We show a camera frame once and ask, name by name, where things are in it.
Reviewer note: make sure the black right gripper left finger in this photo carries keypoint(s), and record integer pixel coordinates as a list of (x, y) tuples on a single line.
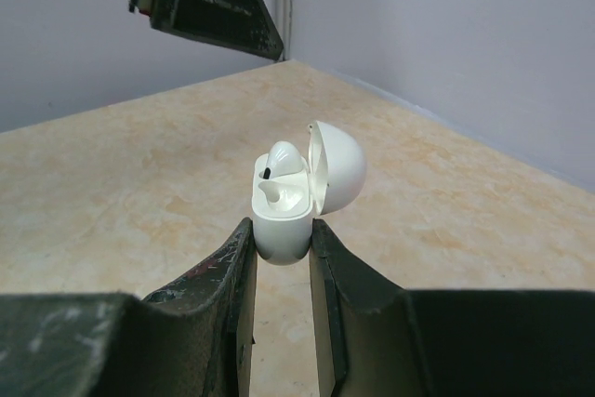
[(191, 337)]

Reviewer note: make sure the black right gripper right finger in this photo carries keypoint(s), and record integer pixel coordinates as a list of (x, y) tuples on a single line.
[(375, 338)]

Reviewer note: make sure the white round charging case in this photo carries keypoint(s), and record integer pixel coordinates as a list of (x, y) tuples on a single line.
[(283, 209)]

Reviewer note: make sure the white earbud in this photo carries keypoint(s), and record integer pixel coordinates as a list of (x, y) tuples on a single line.
[(283, 159)]

